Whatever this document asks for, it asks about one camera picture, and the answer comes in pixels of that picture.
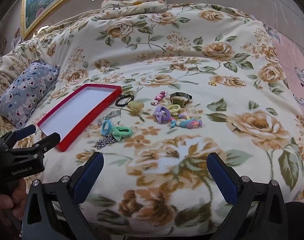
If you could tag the gold wrist watch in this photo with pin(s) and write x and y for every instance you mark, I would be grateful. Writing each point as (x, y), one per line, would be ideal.
(176, 101)

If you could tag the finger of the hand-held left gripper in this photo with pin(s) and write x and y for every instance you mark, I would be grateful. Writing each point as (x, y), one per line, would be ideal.
(49, 141)
(24, 131)

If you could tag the pink heart print sheet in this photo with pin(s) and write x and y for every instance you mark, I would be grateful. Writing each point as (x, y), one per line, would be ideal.
(292, 62)

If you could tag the grey bear print pillow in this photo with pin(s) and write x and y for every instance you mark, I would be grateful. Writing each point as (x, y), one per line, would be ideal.
(27, 90)

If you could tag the red jewelry box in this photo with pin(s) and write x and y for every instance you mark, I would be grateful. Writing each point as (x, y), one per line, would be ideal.
(74, 115)

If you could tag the person's left hand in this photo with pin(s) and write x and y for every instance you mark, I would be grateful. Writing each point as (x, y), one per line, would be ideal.
(17, 195)

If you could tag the yellow hair claw clip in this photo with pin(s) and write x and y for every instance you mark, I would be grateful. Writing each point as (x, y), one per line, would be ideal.
(135, 106)

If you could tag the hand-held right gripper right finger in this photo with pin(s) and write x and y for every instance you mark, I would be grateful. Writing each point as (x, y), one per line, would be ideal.
(222, 180)

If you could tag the floral print blanket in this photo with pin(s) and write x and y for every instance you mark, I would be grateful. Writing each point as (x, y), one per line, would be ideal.
(167, 67)

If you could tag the pink hair clip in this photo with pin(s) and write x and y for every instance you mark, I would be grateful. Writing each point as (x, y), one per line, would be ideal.
(158, 97)

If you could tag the panda print pillow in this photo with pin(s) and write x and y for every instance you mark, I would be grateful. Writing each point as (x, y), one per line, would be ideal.
(134, 2)

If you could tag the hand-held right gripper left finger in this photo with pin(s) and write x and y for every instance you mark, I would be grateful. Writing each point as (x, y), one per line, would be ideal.
(88, 177)

